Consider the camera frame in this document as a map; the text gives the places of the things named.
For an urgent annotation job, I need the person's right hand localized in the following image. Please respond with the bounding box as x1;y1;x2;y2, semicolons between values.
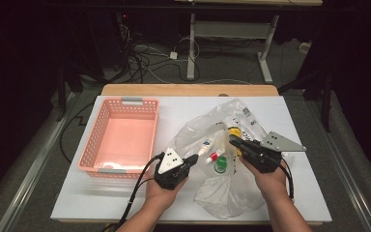
240;157;289;198

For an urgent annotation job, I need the wooden table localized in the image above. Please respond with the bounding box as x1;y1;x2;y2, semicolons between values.
100;83;279;98

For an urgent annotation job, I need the green and white bottle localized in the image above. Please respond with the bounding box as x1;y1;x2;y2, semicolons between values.
214;156;229;175

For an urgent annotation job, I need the black floor cable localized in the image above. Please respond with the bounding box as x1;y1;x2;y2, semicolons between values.
59;101;95;163

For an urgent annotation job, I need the metal floor rail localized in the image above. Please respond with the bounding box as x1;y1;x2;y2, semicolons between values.
0;93;78;232
305;100;371;232

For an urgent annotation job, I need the right hand-held gripper cable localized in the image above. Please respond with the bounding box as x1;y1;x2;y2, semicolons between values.
278;159;296;202

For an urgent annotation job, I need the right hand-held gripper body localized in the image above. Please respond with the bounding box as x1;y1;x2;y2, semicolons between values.
241;130;307;174

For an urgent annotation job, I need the small white bottle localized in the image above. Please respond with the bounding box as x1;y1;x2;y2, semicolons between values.
197;139;214;158

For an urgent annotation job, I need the white table board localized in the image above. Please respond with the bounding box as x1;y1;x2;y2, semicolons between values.
50;95;332;223

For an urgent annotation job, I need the pink plastic basket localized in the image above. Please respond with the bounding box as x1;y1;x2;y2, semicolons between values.
76;96;160;179

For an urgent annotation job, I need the hand-held gripper cable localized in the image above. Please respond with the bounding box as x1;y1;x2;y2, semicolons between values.
278;159;296;202
100;153;165;232

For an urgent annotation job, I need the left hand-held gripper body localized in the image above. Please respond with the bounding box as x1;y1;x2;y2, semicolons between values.
154;147;191;190

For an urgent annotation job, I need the left hand-held gripper cable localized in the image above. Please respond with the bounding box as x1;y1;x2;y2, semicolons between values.
100;153;165;232

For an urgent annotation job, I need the person's left hand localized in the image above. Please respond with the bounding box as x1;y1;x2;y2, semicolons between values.
145;178;187;210

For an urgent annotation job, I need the white desk frame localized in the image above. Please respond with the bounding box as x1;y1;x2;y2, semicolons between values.
186;13;279;85

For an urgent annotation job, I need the black stand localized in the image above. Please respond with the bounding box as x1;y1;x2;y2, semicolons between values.
56;61;90;123
278;64;336;133

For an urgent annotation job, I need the tangle of floor cables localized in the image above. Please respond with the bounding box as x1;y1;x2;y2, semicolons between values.
119;22;202;85

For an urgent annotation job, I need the clear plastic bag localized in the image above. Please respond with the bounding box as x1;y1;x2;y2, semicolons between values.
168;98;299;220

